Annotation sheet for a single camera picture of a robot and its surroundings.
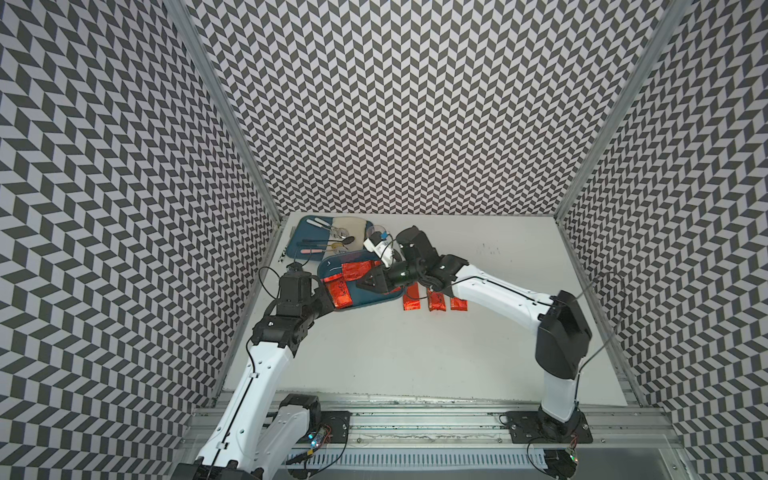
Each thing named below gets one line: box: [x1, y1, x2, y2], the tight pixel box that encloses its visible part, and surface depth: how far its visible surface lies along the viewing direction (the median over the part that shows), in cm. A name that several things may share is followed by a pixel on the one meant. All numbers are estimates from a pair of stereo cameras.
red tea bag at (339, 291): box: [323, 273, 353, 309], surface depth 85 cm
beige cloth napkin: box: [328, 217, 367, 251], surface depth 118 cm
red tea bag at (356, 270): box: [341, 260, 382, 281], surface depth 88 cm
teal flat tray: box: [286, 215, 374, 261], surface depth 115 cm
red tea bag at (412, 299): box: [403, 282, 421, 311], surface depth 96 cm
